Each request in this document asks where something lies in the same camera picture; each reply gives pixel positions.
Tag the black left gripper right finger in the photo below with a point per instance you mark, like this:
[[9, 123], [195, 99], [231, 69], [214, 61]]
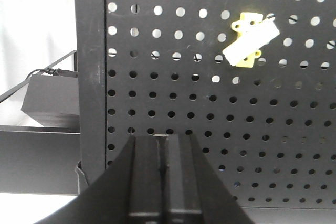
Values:
[[192, 191]]

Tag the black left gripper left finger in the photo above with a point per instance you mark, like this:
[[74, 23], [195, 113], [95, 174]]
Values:
[[129, 191]]

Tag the black tray box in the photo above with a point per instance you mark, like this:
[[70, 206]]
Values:
[[36, 159]]

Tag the black power adapter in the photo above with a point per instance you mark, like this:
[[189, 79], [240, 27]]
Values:
[[53, 101]]

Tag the black perforated pegboard panel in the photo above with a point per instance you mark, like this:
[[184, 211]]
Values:
[[150, 67]]

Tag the yellow-base white lever switch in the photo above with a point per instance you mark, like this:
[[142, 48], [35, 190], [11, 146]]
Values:
[[253, 32]]

